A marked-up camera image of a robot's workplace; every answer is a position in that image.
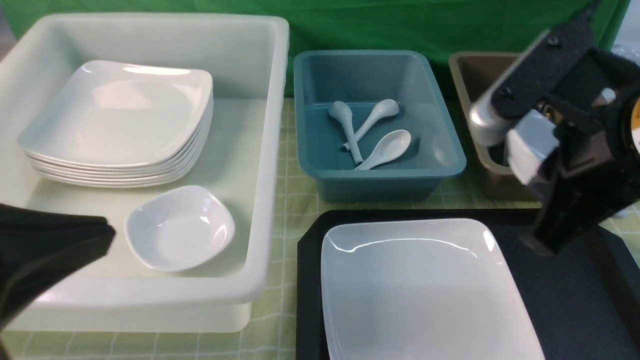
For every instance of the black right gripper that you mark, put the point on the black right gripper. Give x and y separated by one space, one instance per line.
593 173

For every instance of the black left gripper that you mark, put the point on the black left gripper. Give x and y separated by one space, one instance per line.
39 249

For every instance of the small white bowl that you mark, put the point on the small white bowl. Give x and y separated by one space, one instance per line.
179 230
528 144

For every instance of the white ceramic soup spoon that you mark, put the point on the white ceramic soup spoon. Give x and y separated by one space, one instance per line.
345 132

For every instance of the large white square plate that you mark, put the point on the large white square plate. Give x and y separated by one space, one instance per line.
426 289

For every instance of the clear plastic bags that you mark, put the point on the clear plastic bags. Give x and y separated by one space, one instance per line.
627 52

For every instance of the brown plastic bin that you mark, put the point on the brown plastic bin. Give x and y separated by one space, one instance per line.
472 73

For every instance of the stack of white square plates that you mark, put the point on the stack of white square plates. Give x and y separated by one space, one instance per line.
122 126

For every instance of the green backdrop cloth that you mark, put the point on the green backdrop cloth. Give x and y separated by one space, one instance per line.
433 28

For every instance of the large white plastic tub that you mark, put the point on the large white plastic tub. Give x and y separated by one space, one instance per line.
247 57

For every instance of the white spoon upside down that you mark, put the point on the white spoon upside down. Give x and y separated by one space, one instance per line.
383 109

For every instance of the white spoon lower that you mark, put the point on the white spoon lower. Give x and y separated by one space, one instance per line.
390 147

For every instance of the black serving tray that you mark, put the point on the black serving tray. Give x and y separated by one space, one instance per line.
583 302

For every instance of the teal plastic bin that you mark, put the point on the teal plastic bin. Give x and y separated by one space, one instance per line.
363 79

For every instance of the green checkered tablecloth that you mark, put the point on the green checkered tablecloth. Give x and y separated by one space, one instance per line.
270 334

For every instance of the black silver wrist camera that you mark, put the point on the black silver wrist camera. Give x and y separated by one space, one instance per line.
532 77

